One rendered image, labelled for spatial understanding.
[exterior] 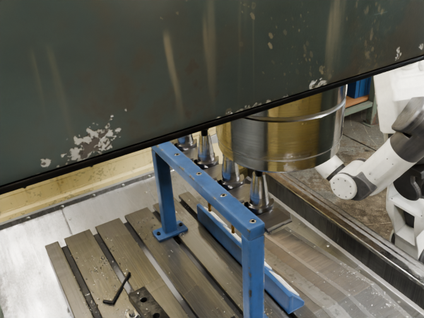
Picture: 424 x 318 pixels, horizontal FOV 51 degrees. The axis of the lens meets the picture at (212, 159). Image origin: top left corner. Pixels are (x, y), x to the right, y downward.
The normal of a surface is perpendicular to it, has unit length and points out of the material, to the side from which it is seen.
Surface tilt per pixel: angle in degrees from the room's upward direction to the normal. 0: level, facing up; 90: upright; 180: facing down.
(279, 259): 8
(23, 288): 26
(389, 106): 103
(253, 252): 90
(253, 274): 90
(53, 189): 90
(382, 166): 89
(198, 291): 0
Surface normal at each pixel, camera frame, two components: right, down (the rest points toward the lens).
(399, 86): -0.31, -0.73
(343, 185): -0.68, 0.38
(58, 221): 0.16, -0.62
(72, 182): 0.52, 0.41
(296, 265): -0.12, -0.91
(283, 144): -0.03, 0.51
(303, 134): 0.23, 0.48
